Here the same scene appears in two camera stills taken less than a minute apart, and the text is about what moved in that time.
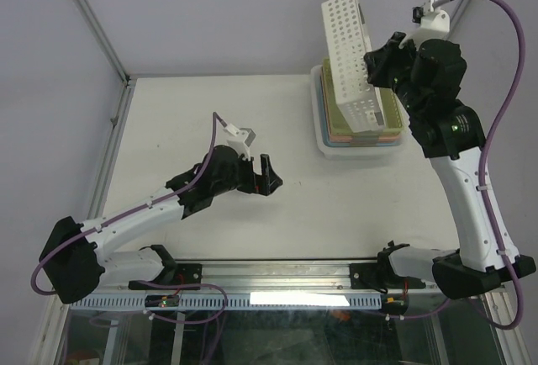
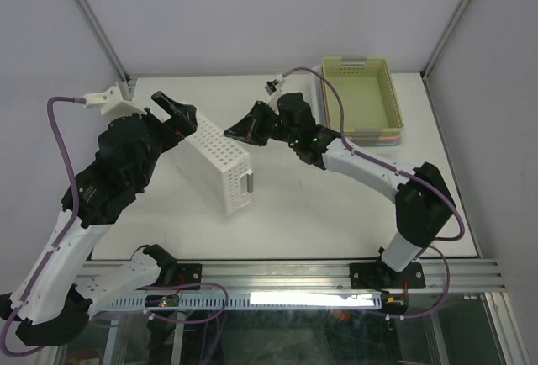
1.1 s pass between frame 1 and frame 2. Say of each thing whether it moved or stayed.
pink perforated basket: stayed
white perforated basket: moved
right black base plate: stayed
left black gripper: moved
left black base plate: stayed
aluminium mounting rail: stayed
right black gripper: moved
